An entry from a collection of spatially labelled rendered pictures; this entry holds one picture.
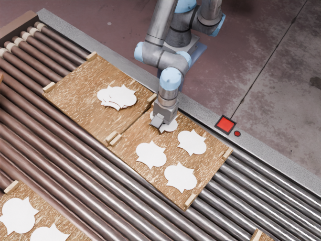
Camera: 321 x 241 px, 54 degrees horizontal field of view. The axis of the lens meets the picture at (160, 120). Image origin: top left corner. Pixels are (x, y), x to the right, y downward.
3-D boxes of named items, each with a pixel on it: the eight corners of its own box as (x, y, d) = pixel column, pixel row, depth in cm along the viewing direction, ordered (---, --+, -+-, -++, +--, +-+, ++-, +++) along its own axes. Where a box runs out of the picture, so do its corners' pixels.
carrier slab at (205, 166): (160, 100, 150) (160, 98, 148) (232, 151, 138) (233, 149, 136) (107, 149, 134) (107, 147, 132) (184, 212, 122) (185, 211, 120)
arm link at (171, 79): (186, 69, 116) (177, 85, 112) (181, 88, 125) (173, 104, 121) (165, 61, 117) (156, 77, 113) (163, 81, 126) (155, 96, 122)
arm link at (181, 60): (168, 43, 125) (157, 61, 119) (195, 53, 123) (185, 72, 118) (166, 57, 131) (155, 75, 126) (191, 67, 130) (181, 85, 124)
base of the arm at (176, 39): (171, 24, 175) (174, 9, 167) (195, 36, 172) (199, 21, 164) (157, 39, 167) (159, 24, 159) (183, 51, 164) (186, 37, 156)
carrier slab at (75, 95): (96, 55, 162) (96, 53, 161) (158, 98, 150) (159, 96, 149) (42, 95, 146) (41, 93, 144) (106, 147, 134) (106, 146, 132)
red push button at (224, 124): (222, 118, 148) (223, 116, 146) (233, 125, 146) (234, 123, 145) (216, 126, 145) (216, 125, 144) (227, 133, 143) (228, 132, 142)
